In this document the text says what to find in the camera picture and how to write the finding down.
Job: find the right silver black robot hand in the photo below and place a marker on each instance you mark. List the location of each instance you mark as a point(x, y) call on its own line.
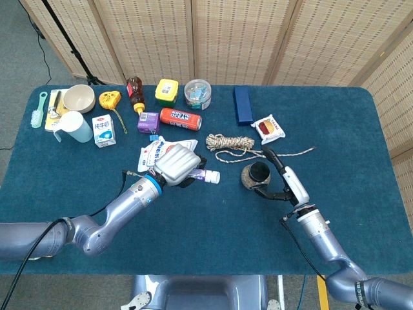
point(295, 184)

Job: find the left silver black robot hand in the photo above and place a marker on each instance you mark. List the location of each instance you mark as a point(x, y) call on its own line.
point(175, 164)

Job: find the purple white toothpaste tube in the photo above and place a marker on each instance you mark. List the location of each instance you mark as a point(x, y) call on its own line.
point(213, 177)

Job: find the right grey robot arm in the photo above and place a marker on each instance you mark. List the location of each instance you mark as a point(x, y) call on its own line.
point(322, 239)

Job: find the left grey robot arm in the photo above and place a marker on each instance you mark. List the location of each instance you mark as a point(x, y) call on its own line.
point(96, 229)

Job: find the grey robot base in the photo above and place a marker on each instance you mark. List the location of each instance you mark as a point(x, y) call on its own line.
point(200, 290)

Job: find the brown bottle yellow cap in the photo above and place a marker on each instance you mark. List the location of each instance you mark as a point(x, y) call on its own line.
point(135, 92)

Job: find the white printed food bag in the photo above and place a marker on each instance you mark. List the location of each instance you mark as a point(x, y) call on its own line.
point(148, 158)

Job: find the blue binder clip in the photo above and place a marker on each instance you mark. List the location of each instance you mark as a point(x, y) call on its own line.
point(153, 138)

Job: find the glass jar black lid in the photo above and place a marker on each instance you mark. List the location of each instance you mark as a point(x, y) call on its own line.
point(258, 171)

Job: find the orange drink can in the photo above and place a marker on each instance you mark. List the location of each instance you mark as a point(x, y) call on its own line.
point(180, 119)

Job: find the purple drink carton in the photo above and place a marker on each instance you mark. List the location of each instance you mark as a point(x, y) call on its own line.
point(148, 122)

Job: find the white red snack packet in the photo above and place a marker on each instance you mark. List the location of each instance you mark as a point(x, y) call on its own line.
point(267, 129)

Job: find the green box yellow lid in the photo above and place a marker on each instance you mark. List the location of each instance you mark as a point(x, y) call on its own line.
point(166, 92)

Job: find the clear tub of clips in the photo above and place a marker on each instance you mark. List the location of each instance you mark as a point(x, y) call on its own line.
point(197, 93)

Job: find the blue table cloth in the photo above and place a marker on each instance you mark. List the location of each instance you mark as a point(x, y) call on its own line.
point(206, 232)

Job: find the white blue milk carton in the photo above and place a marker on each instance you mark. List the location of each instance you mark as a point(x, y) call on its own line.
point(104, 130)

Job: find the navy blue long box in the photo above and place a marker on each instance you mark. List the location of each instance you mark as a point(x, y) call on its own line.
point(243, 105)

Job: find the yellow tape measure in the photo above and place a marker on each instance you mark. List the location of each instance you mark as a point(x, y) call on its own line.
point(109, 99)

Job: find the light blue plastic cup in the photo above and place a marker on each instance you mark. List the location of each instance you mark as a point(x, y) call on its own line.
point(77, 127)

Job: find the beige bowl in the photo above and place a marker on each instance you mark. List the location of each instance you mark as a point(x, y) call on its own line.
point(79, 97)

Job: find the razor on yellow card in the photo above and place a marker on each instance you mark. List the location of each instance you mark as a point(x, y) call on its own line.
point(51, 113)

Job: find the green brush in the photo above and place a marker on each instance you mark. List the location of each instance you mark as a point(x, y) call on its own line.
point(37, 114)

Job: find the black tripod stand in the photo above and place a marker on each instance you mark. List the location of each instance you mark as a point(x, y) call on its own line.
point(64, 35)

